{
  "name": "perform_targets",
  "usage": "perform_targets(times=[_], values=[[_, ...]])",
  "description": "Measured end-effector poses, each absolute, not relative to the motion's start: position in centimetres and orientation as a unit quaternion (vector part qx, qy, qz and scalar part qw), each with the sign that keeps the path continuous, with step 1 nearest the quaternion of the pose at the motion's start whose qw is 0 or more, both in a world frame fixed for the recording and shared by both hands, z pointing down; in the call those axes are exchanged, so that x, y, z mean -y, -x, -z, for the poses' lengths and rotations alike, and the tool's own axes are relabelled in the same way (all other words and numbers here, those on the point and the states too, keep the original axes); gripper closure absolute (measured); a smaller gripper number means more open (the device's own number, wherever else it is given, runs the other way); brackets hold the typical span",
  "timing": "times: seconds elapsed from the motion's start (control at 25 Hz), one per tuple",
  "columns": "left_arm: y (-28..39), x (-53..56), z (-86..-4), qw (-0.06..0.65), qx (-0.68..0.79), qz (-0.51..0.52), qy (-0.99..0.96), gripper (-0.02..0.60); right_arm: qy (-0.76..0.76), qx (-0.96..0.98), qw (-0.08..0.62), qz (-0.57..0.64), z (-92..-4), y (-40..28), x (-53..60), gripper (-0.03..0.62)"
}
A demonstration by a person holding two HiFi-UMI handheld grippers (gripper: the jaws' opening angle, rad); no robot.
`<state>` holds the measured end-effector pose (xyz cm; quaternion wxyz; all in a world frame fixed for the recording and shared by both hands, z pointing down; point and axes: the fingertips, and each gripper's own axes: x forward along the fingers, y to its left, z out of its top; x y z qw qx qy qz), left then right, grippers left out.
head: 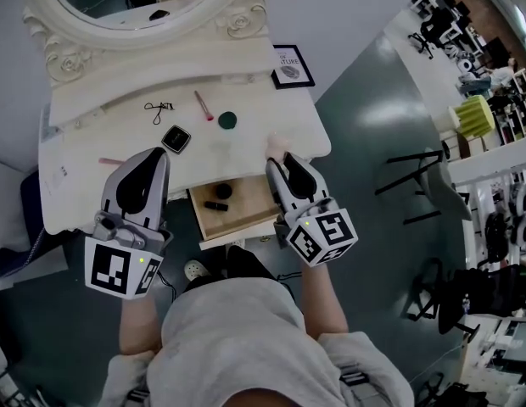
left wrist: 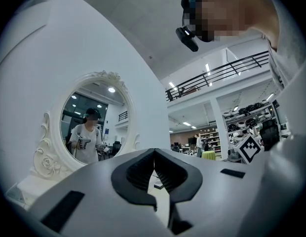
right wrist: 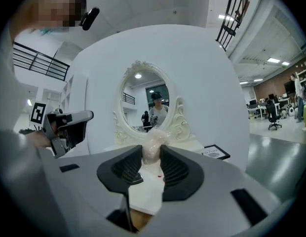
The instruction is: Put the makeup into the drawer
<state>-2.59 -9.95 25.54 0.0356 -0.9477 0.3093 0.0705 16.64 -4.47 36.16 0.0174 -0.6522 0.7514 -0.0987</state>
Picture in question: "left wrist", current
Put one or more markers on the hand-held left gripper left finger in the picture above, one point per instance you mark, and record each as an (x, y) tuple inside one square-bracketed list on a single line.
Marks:
[(93, 194)]

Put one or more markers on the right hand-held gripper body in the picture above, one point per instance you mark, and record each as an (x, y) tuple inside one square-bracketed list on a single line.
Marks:
[(249, 148)]

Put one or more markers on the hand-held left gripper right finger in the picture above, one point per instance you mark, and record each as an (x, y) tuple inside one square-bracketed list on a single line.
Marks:
[(217, 186)]

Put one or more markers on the black mesh office chair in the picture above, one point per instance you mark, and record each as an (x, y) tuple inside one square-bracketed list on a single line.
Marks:
[(269, 134)]

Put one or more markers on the yellow-green round table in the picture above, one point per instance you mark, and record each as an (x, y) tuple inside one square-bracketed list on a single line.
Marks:
[(208, 155)]

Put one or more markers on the oval white-framed mirror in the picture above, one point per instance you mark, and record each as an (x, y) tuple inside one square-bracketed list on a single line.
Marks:
[(54, 157)]

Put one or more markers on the clear sticker sheet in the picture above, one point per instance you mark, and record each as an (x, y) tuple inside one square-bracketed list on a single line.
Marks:
[(14, 195)]

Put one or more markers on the black metal railing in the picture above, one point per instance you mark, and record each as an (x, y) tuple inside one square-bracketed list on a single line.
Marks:
[(206, 80)]

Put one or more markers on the person's grey top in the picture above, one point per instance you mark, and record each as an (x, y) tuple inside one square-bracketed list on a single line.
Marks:
[(291, 58)]

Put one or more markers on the person's head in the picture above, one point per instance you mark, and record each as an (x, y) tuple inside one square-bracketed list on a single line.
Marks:
[(241, 9)]

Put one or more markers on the black picture frame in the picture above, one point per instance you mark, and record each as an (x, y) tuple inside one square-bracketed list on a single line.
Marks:
[(159, 186)]

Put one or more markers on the black head-mounted camera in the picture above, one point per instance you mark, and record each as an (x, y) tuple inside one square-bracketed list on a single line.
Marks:
[(187, 38)]

